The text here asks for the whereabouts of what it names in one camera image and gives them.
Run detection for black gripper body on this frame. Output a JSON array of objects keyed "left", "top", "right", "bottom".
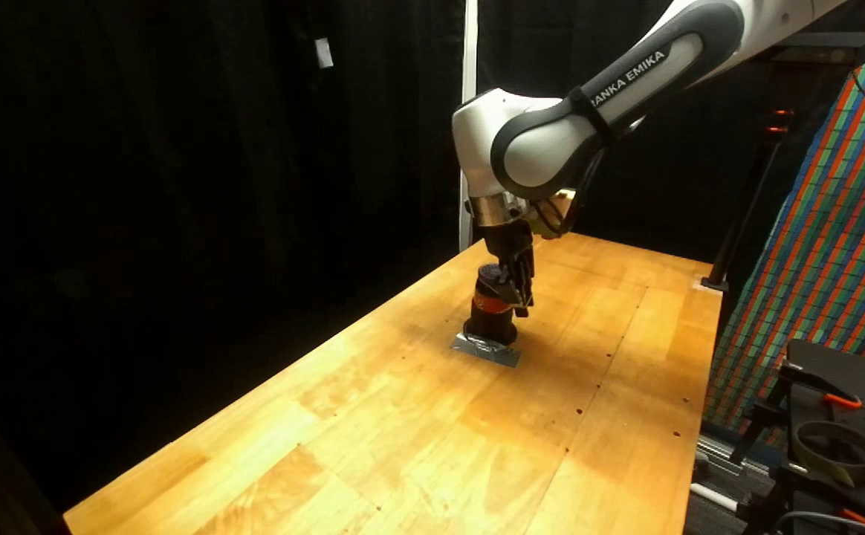
[{"left": 482, "top": 220, "right": 532, "bottom": 268}]

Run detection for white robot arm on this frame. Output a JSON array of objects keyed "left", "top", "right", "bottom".
[{"left": 452, "top": 0, "right": 844, "bottom": 315}]

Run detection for brown upside-down cup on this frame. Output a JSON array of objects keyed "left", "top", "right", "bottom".
[{"left": 462, "top": 265, "right": 517, "bottom": 345}]

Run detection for colourful striped cloth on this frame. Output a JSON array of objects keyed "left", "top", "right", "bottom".
[{"left": 705, "top": 64, "right": 865, "bottom": 428}]

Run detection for black equipment cart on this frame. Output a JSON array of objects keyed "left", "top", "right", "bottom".
[{"left": 684, "top": 338, "right": 865, "bottom": 535}]

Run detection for black tape roll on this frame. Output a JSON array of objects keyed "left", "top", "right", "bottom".
[{"left": 791, "top": 419, "right": 865, "bottom": 488}]

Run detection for black tripod stand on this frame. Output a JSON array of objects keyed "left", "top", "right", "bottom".
[{"left": 700, "top": 30, "right": 865, "bottom": 292}]

